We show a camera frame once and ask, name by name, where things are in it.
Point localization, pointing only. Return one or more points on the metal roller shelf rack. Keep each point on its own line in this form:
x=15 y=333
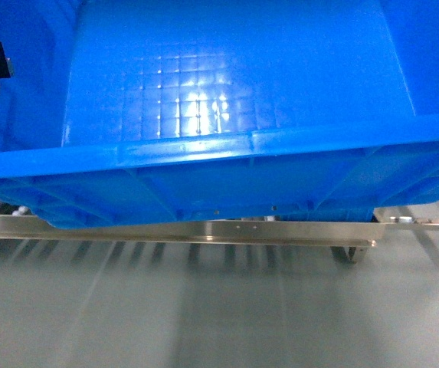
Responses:
x=353 y=238

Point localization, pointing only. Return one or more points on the large blue plastic crate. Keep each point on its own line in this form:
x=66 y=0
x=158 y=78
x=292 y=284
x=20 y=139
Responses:
x=139 y=112

